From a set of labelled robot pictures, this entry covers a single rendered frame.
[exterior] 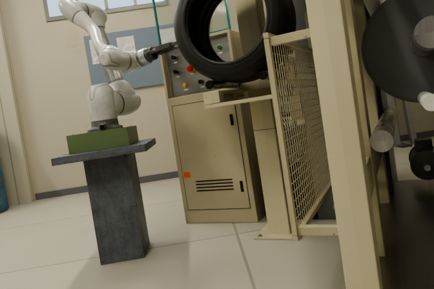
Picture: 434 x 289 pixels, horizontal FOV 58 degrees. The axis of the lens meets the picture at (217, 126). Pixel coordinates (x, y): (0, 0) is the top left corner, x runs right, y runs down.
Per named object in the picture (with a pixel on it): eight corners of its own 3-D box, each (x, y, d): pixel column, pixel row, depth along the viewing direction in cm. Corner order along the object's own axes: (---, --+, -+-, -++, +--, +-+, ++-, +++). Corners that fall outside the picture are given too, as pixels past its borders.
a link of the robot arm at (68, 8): (77, 6, 229) (93, 10, 241) (57, -10, 234) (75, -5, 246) (68, 26, 233) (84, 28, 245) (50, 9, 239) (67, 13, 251)
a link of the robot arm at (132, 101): (108, 120, 243) (131, 117, 262) (127, 110, 235) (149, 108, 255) (67, 8, 249) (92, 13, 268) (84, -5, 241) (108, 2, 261)
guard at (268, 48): (333, 179, 212) (315, 51, 208) (337, 179, 211) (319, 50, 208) (292, 241, 131) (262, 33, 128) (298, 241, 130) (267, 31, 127)
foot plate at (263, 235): (267, 224, 249) (267, 220, 249) (310, 224, 237) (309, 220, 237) (254, 239, 225) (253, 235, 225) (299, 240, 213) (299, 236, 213)
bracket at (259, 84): (229, 93, 229) (227, 77, 229) (296, 82, 212) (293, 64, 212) (227, 94, 226) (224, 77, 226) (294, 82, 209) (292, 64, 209)
